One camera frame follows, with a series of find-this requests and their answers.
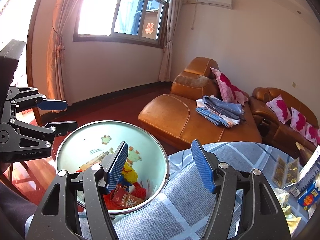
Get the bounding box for brown leather three-seat sofa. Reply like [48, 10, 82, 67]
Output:
[249, 87, 319, 158]

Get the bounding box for yellow white crumpled wrapper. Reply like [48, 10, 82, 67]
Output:
[273, 188, 302, 236]

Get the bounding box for red plastic bag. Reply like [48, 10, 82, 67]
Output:
[103, 185, 146, 210]

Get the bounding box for blue plaid tablecloth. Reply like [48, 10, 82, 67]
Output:
[24, 141, 316, 240]

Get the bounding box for beige curtain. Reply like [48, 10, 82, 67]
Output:
[158, 0, 183, 82]

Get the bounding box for pink floral pillow on chaise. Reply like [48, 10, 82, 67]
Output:
[211, 68, 248, 106]

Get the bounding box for folded blue plaid cloths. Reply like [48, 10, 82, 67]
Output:
[195, 95, 246, 128]

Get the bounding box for gold packet flat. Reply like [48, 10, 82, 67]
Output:
[272, 156, 286, 188]

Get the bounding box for light blue trash bin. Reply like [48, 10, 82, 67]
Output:
[55, 120, 169, 218]

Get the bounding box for window with white frame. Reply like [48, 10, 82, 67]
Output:
[73, 0, 169, 48]

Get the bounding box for pink pillow right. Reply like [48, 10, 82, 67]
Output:
[305, 122, 319, 146]

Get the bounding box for pink pillow middle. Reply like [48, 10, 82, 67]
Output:
[290, 107, 306, 137]

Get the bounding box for pink pillow left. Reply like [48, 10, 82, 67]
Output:
[266, 94, 291, 124]

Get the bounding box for orange red foil wrapper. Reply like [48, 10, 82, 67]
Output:
[110, 186, 144, 210]

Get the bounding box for brown leather chaise sofa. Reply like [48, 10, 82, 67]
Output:
[138, 57, 262, 150]

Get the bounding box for upright blue LOOK carton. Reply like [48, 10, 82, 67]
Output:
[298, 181, 319, 211]

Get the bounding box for tall dark blue carton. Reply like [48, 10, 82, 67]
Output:
[290, 145, 319, 198]

